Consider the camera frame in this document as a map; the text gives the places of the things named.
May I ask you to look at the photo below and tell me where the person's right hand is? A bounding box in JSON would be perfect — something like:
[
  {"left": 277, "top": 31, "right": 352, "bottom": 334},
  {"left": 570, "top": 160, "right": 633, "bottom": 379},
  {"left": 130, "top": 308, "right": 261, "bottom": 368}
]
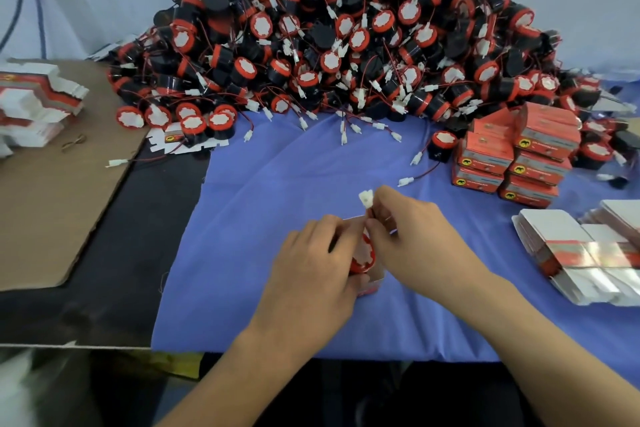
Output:
[{"left": 365, "top": 184, "right": 496, "bottom": 308}]

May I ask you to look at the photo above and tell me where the person's left hand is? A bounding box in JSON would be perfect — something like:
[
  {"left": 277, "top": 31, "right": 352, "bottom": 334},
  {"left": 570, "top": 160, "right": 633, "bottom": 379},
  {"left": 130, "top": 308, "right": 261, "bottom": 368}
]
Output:
[{"left": 250, "top": 214, "right": 371, "bottom": 363}]

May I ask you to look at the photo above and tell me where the single red black buzzer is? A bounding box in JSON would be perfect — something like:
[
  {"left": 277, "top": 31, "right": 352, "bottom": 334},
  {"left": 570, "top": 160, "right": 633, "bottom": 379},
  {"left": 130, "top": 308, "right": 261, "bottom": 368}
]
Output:
[
  {"left": 348, "top": 188, "right": 379, "bottom": 278},
  {"left": 398, "top": 129, "right": 461, "bottom": 187}
]

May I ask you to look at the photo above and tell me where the stack of paper boxes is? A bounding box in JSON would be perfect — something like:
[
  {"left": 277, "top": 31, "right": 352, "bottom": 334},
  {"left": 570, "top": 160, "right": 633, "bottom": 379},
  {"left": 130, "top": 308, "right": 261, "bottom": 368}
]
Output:
[
  {"left": 512, "top": 199, "right": 640, "bottom": 306},
  {"left": 0, "top": 61, "right": 89, "bottom": 157}
]

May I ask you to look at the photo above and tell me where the pile of black red buzzers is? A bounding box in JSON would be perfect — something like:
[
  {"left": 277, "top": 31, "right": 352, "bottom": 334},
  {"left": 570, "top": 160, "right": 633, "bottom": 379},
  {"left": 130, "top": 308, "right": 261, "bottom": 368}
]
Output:
[{"left": 108, "top": 0, "right": 640, "bottom": 167}]

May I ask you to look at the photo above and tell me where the person's right forearm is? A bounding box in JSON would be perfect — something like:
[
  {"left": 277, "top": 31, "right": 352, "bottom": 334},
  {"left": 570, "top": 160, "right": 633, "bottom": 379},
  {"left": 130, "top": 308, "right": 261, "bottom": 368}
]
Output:
[{"left": 460, "top": 276, "right": 640, "bottom": 427}]

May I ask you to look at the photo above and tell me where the blue cloth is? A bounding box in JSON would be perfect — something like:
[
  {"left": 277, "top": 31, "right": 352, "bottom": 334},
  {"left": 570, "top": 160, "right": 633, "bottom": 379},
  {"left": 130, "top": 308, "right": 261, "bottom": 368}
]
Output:
[{"left": 152, "top": 81, "right": 640, "bottom": 388}]

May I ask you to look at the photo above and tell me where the brown cardboard sheet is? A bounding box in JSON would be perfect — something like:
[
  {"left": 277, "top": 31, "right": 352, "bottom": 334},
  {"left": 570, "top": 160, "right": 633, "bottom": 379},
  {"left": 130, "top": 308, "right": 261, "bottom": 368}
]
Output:
[{"left": 0, "top": 59, "right": 149, "bottom": 293}]

